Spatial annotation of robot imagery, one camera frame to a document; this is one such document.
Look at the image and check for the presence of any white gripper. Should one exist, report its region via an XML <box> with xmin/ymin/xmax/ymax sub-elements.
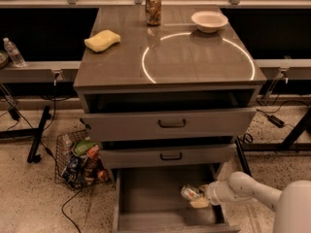
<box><xmin>190</xmin><ymin>181</ymin><xmax>230</xmax><ymax>209</ymax></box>

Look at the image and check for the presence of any green white 7up can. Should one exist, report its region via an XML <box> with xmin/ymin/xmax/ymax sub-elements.
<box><xmin>181</xmin><ymin>184</ymin><xmax>201</xmax><ymax>202</ymax></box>

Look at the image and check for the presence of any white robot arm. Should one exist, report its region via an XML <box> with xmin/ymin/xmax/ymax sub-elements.
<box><xmin>188</xmin><ymin>172</ymin><xmax>311</xmax><ymax>233</ymax></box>

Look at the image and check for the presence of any grey bottom drawer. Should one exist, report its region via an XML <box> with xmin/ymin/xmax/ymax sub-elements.
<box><xmin>113</xmin><ymin>164</ymin><xmax>240</xmax><ymax>233</ymax></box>

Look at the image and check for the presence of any grey drawer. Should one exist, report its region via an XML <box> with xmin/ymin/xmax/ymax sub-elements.
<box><xmin>83</xmin><ymin>108</ymin><xmax>256</xmax><ymax>142</ymax></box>
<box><xmin>113</xmin><ymin>164</ymin><xmax>240</xmax><ymax>233</ymax></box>
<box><xmin>100</xmin><ymin>144</ymin><xmax>235</xmax><ymax>169</ymax></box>

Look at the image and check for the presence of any grey middle drawer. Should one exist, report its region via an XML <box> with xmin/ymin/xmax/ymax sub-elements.
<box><xmin>100</xmin><ymin>144</ymin><xmax>235</xmax><ymax>169</ymax></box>

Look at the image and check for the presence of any grey top drawer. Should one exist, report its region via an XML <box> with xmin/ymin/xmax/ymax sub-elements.
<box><xmin>83</xmin><ymin>108</ymin><xmax>256</xmax><ymax>142</ymax></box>

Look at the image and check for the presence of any grey drawer cabinet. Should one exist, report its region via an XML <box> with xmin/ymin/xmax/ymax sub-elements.
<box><xmin>73</xmin><ymin>5</ymin><xmax>267</xmax><ymax>233</ymax></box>

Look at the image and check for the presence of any brown patterned drink can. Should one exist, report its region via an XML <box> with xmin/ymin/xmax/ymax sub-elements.
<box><xmin>145</xmin><ymin>0</ymin><xmax>161</xmax><ymax>26</ymax></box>

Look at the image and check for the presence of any black table leg right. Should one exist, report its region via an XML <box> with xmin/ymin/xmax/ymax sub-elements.
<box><xmin>235</xmin><ymin>109</ymin><xmax>311</xmax><ymax>175</ymax></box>

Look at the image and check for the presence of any black table leg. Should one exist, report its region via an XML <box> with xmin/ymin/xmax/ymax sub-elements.
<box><xmin>0</xmin><ymin>106</ymin><xmax>52</xmax><ymax>163</ymax></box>
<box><xmin>235</xmin><ymin>109</ymin><xmax>311</xmax><ymax>175</ymax></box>

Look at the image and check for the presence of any black power adapter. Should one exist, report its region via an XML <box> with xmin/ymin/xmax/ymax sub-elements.
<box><xmin>267</xmin><ymin>115</ymin><xmax>285</xmax><ymax>128</ymax></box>

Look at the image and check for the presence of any red snack packet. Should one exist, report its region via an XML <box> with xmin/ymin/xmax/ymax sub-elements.
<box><xmin>86</xmin><ymin>145</ymin><xmax>99</xmax><ymax>160</ymax></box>

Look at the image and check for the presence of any green snack bag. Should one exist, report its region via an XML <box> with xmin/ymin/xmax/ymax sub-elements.
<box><xmin>73</xmin><ymin>137</ymin><xmax>96</xmax><ymax>156</ymax></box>

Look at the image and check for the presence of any white bowl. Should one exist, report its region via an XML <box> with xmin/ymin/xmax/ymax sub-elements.
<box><xmin>191</xmin><ymin>11</ymin><xmax>228</xmax><ymax>33</ymax></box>

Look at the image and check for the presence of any black table leg left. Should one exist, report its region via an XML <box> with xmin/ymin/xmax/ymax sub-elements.
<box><xmin>0</xmin><ymin>106</ymin><xmax>52</xmax><ymax>163</ymax></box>

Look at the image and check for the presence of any yellow sponge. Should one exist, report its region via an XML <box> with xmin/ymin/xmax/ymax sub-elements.
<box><xmin>85</xmin><ymin>30</ymin><xmax>121</xmax><ymax>52</ymax></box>

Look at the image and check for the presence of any clear plastic water bottle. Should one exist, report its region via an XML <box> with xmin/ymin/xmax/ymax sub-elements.
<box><xmin>3</xmin><ymin>38</ymin><xmax>26</xmax><ymax>67</ymax></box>

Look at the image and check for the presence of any wire basket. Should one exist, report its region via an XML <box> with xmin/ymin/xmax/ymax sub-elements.
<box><xmin>54</xmin><ymin>130</ymin><xmax>110</xmax><ymax>190</ymax></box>

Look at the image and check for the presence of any black floor cable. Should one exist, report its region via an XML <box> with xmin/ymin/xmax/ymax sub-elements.
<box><xmin>38</xmin><ymin>139</ymin><xmax>86</xmax><ymax>233</ymax></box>

